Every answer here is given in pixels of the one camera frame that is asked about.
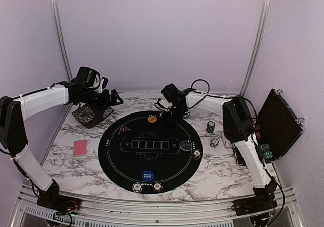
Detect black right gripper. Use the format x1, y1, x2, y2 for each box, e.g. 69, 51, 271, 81
162, 104, 186, 126

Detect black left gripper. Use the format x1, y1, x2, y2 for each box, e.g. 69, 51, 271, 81
77, 88, 123, 113

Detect orange big blind button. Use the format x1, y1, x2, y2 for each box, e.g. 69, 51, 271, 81
147, 116, 157, 123

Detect black dealer button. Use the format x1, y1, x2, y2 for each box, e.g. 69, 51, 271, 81
180, 140, 193, 152

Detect red triangular all-in marker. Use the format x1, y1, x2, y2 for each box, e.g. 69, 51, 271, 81
118, 125, 132, 135

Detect blue small blind button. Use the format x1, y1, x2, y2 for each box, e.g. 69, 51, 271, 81
142, 171, 154, 182

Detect white red chip stack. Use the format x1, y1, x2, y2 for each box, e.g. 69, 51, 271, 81
153, 183, 163, 192

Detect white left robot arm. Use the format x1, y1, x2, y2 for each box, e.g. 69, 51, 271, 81
1, 67, 123, 209

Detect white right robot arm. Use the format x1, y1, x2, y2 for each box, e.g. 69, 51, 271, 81
161, 83, 277, 211

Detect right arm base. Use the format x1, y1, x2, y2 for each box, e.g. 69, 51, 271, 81
231, 195, 278, 216

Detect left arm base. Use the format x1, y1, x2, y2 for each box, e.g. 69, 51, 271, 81
37, 188, 80, 215

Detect black floral patterned pouch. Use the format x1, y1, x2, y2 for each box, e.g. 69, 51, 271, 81
72, 104, 114, 128

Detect green poker chip stack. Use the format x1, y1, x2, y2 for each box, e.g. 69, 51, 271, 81
206, 121, 216, 133

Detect round black poker mat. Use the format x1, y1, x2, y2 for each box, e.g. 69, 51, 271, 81
98, 111, 203, 194

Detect red playing card deck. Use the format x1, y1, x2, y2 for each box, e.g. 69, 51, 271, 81
73, 139, 88, 157

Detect black poker chip case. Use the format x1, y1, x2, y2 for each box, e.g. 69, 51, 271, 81
255, 89, 304, 163

